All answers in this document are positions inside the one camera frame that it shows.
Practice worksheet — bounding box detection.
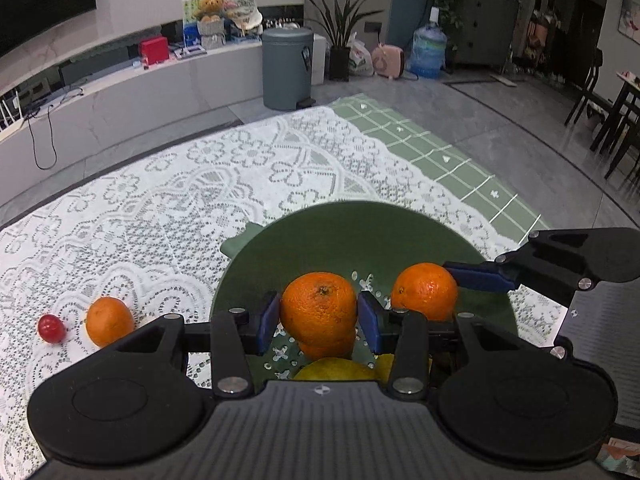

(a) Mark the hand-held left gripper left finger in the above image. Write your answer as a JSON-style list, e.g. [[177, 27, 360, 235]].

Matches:
[[94, 290, 282, 397]]

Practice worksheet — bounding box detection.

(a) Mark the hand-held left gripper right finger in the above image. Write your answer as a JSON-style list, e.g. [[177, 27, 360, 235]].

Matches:
[[357, 290, 552, 396]]

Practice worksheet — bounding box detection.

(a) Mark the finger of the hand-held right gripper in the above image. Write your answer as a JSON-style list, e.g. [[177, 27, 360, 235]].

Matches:
[[443, 229, 602, 307]]

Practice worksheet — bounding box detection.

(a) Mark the yellow lemon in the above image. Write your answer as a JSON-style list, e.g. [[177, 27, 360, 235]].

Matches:
[[372, 354, 397, 386], [292, 357, 378, 382]]

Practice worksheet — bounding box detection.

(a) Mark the orange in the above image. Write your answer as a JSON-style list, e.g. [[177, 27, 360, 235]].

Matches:
[[280, 271, 359, 346], [297, 332, 356, 360], [85, 296, 136, 348], [390, 262, 459, 322]]

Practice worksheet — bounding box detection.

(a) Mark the green plastic colander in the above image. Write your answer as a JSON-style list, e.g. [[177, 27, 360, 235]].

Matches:
[[212, 200, 519, 397]]

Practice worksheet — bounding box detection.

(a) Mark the red cherry tomato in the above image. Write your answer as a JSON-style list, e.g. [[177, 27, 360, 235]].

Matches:
[[38, 314, 66, 345]]

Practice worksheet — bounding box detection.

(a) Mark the white lace tablecloth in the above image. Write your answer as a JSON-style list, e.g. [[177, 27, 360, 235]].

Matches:
[[0, 105, 568, 461]]

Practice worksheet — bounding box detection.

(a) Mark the dark dining chair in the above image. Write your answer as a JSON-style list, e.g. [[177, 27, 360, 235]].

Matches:
[[565, 47, 640, 182]]

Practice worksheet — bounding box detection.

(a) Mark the pink fan heater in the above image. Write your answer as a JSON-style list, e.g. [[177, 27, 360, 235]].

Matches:
[[371, 43, 408, 80]]

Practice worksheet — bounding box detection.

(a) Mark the blue water jug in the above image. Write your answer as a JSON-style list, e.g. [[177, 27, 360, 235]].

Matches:
[[410, 8, 447, 80]]

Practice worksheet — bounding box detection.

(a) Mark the white plastic bag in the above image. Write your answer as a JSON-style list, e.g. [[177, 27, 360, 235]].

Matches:
[[348, 35, 375, 77]]

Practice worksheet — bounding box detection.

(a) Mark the grey pedal trash can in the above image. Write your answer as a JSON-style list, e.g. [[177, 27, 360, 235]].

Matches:
[[261, 27, 317, 112]]

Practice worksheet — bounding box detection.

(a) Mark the white marble tv console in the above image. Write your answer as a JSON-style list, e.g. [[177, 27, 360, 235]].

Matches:
[[0, 25, 312, 202]]

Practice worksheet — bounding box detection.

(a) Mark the grey-green drawer cabinet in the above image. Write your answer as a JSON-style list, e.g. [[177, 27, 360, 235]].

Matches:
[[452, 0, 521, 68]]

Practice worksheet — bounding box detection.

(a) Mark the long-leaved potted plant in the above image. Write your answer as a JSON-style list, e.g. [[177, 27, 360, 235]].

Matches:
[[291, 0, 393, 82]]

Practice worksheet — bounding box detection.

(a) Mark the red box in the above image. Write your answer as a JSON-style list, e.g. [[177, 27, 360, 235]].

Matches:
[[138, 36, 170, 67]]

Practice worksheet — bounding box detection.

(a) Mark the white paper fan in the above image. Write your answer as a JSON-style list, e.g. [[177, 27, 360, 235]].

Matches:
[[234, 7, 264, 37]]

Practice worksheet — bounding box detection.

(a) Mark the brown teddy bear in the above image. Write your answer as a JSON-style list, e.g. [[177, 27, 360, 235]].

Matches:
[[194, 0, 225, 23]]

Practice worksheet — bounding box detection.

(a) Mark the green landscape painting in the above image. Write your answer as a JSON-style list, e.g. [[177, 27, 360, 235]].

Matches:
[[181, 0, 257, 29]]

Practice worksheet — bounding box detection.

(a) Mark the black power cable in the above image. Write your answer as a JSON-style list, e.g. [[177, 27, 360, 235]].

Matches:
[[24, 87, 86, 171]]

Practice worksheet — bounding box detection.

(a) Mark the framed wall picture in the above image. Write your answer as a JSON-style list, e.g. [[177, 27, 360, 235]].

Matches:
[[620, 0, 640, 43]]

